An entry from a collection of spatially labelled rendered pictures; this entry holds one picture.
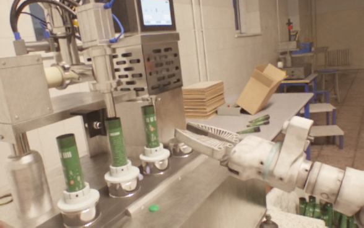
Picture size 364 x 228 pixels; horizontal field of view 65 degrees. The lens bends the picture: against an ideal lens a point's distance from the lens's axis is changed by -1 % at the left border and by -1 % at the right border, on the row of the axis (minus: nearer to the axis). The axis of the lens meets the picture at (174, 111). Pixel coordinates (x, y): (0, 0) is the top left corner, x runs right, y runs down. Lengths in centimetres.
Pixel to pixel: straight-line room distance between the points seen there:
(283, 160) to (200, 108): 176
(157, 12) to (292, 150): 50
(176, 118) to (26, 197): 44
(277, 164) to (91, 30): 40
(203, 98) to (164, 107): 142
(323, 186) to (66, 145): 42
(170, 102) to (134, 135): 14
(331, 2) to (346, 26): 90
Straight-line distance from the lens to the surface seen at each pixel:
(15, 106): 58
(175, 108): 85
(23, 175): 64
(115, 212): 58
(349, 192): 52
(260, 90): 220
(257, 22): 608
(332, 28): 1066
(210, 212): 62
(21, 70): 59
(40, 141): 222
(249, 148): 54
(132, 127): 80
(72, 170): 53
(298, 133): 51
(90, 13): 56
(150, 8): 79
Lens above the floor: 131
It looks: 12 degrees down
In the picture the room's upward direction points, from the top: 7 degrees counter-clockwise
